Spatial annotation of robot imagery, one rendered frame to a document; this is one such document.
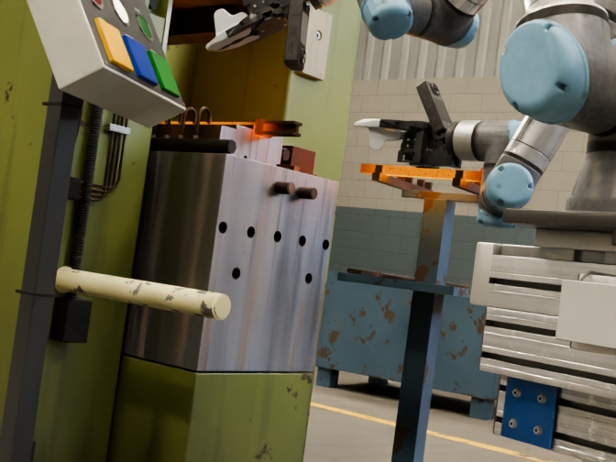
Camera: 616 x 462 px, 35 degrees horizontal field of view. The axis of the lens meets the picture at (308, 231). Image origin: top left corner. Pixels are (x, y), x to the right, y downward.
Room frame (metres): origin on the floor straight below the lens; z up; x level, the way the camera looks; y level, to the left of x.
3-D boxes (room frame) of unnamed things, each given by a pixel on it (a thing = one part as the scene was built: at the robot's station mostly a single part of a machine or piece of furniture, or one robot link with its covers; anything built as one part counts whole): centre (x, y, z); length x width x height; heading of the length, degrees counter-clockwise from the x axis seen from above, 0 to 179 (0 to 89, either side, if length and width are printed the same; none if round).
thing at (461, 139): (1.82, -0.28, 0.98); 0.08 x 0.05 x 0.08; 140
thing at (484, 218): (1.75, -0.33, 0.88); 0.11 x 0.08 x 0.11; 174
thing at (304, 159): (2.31, 0.08, 0.95); 0.12 x 0.09 x 0.07; 51
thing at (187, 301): (1.81, 0.30, 0.62); 0.44 x 0.05 x 0.05; 51
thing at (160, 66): (1.71, 0.29, 1.01); 0.07 x 0.05 x 0.07; 166
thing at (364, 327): (6.17, -0.86, 0.36); 1.21 x 0.81 x 0.72; 56
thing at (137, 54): (1.62, 0.32, 1.01); 0.07 x 0.05 x 0.07; 166
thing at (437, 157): (1.87, -0.22, 0.97); 0.12 x 0.08 x 0.09; 50
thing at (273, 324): (2.32, 0.28, 0.69); 0.56 x 0.38 x 0.45; 51
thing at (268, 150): (2.27, 0.31, 0.96); 0.42 x 0.20 x 0.09; 51
